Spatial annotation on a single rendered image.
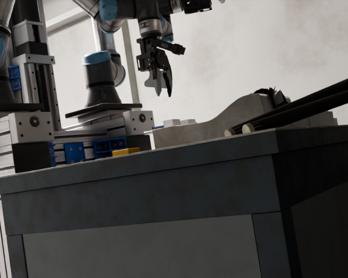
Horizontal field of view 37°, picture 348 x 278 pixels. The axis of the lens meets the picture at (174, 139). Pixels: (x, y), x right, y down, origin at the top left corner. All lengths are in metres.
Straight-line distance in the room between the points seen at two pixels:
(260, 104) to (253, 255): 0.69
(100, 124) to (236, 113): 0.70
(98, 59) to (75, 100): 3.42
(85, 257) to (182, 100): 3.59
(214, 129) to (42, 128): 0.53
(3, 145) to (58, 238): 0.62
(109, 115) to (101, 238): 1.04
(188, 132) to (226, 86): 2.75
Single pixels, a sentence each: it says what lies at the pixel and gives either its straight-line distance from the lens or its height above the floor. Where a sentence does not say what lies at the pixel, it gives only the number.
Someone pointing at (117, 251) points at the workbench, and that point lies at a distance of 1.00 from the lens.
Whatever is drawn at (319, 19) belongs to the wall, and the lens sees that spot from 3.99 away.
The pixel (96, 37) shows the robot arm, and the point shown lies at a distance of 2.28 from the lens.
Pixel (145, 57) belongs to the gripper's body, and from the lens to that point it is 1.73.
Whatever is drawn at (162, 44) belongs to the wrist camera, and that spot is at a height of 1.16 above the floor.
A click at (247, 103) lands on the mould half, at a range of 1.50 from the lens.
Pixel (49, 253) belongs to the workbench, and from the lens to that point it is 1.12.
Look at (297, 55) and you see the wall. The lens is 4.03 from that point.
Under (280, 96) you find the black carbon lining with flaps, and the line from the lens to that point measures 1.67.
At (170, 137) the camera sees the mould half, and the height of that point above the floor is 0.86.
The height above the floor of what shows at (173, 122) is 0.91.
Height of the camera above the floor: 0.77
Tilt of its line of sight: 3 degrees up
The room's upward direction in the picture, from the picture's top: 9 degrees counter-clockwise
